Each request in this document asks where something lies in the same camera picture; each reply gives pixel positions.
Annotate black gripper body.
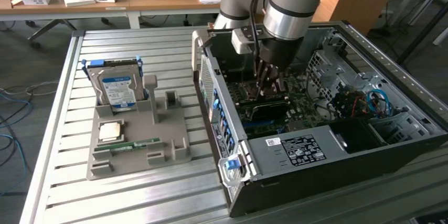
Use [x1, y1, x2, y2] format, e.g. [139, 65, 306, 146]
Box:
[258, 37, 304, 70]

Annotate CPU socket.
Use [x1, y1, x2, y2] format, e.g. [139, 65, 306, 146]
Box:
[240, 81, 263, 99]

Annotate installed RAM stick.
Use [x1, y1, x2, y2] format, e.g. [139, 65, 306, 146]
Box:
[239, 97, 290, 107]

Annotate green motherboard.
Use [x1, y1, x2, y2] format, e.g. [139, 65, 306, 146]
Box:
[223, 65, 335, 136]

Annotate blue expansion slot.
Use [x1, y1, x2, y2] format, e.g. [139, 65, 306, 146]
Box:
[243, 119, 276, 128]

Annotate chipset heatsink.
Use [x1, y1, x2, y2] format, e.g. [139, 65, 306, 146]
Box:
[287, 121, 310, 132]

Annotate grey power supply unit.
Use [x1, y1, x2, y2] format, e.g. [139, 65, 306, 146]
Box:
[244, 125, 350, 177]

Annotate black plastic shroud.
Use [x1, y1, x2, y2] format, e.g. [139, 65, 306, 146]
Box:
[328, 118, 388, 154]

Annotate blue case latch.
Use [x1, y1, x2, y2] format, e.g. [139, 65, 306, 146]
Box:
[223, 157, 246, 173]

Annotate silver disk bay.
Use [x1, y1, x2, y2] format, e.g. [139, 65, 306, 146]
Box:
[367, 111, 432, 146]

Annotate open black PC case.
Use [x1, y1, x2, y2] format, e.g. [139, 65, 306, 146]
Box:
[191, 20, 448, 218]

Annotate wooden desk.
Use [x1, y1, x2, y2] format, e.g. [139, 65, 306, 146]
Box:
[0, 0, 322, 29]

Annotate grey parts rack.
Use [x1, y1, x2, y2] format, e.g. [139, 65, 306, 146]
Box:
[87, 74, 194, 182]

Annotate green RAM stick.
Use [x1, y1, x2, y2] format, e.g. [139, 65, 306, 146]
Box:
[94, 137, 163, 154]

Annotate CPU with metal lid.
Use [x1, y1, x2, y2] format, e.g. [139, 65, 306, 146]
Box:
[99, 123, 123, 142]

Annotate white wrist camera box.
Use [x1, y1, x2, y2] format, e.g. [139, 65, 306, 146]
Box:
[231, 27, 263, 55]

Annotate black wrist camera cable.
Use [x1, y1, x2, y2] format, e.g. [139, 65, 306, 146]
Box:
[248, 0, 276, 57]

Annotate coloured power wire bundle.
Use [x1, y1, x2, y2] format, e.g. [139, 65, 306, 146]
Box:
[332, 90, 372, 120]

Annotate blue data wire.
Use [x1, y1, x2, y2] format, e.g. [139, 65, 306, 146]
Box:
[366, 89, 395, 117]

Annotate hard disk with blue bracket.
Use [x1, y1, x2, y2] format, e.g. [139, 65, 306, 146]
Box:
[82, 56, 146, 113]

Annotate grey floor cable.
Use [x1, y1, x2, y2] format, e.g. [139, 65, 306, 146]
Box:
[0, 81, 59, 97]

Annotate blue floor cable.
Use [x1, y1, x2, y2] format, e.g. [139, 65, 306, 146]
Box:
[0, 87, 35, 196]

